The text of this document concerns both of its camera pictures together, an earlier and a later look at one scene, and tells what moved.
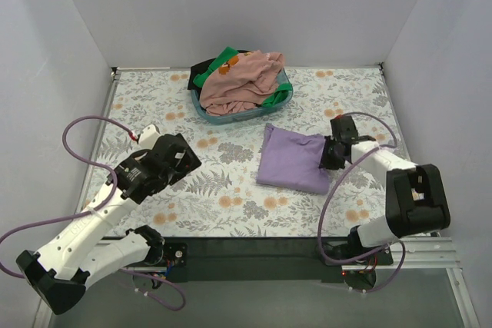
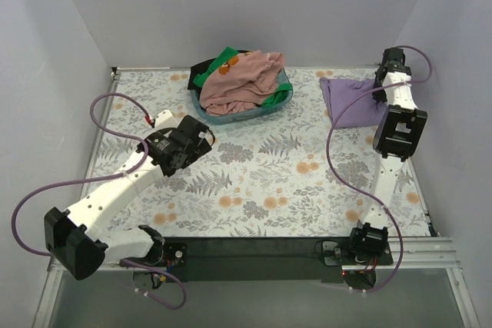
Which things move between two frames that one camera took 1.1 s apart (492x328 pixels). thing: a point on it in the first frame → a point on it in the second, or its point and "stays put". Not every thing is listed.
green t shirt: [224, 56] stays put
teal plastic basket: [242, 117] stays put
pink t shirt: [242, 82] stays put
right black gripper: [330, 153] → [393, 59]
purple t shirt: [291, 160] → [364, 111]
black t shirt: [196, 70] stays put
